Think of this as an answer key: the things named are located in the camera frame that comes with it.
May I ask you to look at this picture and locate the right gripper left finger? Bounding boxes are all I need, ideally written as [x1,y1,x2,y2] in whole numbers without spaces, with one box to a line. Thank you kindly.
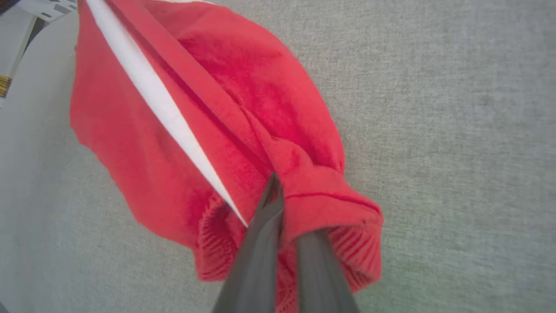
[212,173,286,313]

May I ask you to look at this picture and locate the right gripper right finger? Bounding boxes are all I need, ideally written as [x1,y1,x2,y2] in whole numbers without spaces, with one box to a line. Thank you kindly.
[295,228,361,313]

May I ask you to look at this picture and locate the red and white garment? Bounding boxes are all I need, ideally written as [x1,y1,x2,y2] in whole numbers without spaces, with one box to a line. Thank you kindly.
[69,0,385,313]

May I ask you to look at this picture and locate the grey fabric sofa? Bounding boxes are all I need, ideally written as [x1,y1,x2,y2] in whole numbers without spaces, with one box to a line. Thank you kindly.
[0,0,556,313]

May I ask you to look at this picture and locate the white board with grey marks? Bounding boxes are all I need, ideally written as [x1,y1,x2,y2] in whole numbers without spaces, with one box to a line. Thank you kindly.
[17,0,79,22]

